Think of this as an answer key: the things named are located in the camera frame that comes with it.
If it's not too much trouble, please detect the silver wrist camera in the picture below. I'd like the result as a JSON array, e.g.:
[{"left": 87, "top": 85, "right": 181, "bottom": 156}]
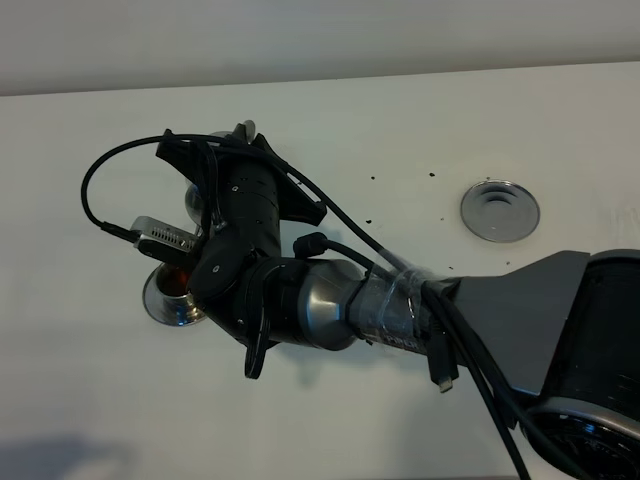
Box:
[{"left": 130, "top": 216, "right": 198, "bottom": 269}]

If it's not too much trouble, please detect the near stainless steel teacup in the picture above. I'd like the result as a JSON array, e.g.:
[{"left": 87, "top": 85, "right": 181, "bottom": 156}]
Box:
[{"left": 153, "top": 264, "right": 191, "bottom": 298}]

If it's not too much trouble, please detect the black camera cable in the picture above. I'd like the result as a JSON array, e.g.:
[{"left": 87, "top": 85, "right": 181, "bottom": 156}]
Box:
[{"left": 79, "top": 130, "right": 531, "bottom": 480}]

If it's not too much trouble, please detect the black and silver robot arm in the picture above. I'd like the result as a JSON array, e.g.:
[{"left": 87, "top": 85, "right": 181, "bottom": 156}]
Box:
[{"left": 156, "top": 125, "right": 639, "bottom": 479}]

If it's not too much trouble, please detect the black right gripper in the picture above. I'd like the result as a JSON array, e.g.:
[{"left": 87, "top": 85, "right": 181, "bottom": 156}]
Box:
[{"left": 156, "top": 128, "right": 327, "bottom": 347}]

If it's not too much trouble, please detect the stainless steel teapot saucer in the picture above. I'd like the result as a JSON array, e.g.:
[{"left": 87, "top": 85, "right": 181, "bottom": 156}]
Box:
[{"left": 460, "top": 180, "right": 541, "bottom": 243}]

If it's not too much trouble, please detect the near stainless steel saucer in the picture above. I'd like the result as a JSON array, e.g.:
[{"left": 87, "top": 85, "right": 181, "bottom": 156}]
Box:
[{"left": 142, "top": 265, "right": 205, "bottom": 327}]

